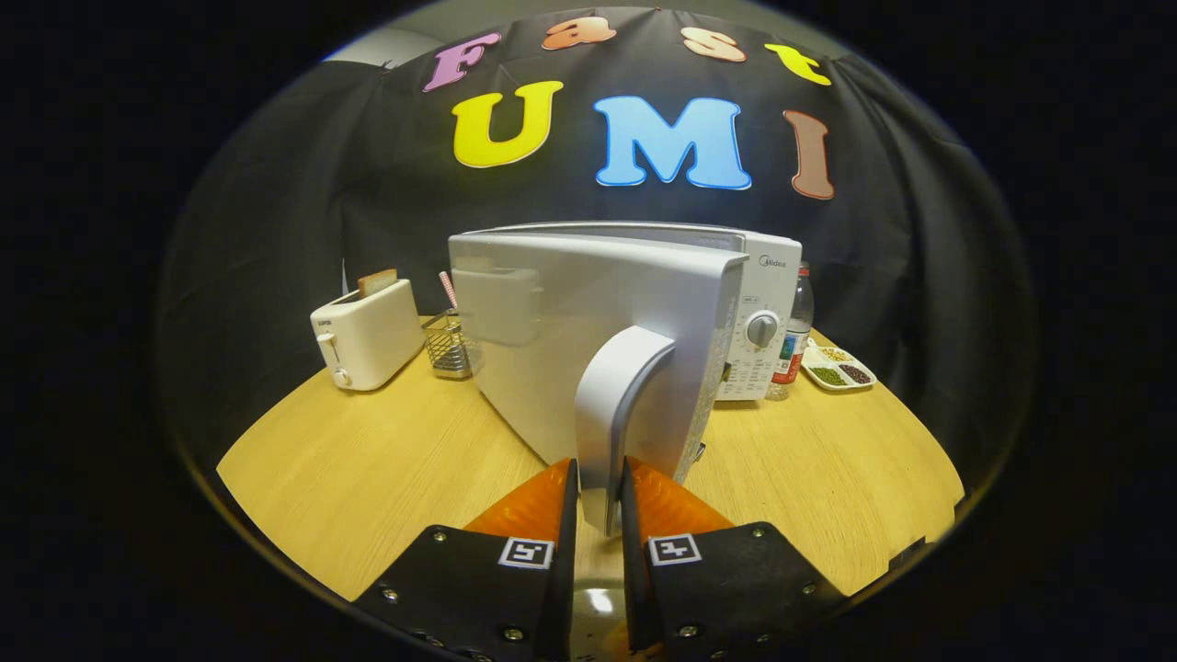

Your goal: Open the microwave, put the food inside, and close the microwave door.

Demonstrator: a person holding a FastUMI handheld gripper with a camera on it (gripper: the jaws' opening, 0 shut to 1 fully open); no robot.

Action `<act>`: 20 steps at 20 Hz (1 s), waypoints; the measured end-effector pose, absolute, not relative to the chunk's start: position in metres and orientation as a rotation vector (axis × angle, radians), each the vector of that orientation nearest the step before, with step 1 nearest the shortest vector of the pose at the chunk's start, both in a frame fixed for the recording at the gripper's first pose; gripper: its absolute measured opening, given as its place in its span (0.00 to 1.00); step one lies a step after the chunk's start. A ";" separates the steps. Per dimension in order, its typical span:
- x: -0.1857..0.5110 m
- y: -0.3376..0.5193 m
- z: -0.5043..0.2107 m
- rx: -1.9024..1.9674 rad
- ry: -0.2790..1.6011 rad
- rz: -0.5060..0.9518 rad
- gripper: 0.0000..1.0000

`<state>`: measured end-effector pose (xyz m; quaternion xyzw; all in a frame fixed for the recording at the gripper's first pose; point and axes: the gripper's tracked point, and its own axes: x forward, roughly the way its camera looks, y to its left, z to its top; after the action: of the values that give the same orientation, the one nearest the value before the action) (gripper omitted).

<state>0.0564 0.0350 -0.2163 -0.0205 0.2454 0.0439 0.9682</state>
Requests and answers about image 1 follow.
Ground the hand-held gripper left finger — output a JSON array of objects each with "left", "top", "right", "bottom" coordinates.
[{"left": 354, "top": 457, "right": 580, "bottom": 662}]

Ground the white divided bean dish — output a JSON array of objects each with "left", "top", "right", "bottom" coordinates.
[{"left": 802, "top": 340, "right": 877, "bottom": 393}]

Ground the white toaster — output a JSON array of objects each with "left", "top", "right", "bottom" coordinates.
[{"left": 310, "top": 279, "right": 426, "bottom": 393}]

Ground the wire mesh utensil holder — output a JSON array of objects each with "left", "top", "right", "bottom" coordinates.
[{"left": 422, "top": 311, "right": 479, "bottom": 381}]

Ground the white microwave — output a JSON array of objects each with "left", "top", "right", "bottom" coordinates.
[{"left": 448, "top": 221, "right": 804, "bottom": 539}]

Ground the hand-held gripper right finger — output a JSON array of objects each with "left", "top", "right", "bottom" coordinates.
[{"left": 621, "top": 455, "right": 847, "bottom": 662}]

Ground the clear plastic water bottle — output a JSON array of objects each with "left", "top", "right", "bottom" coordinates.
[{"left": 765, "top": 262, "right": 816, "bottom": 402}]

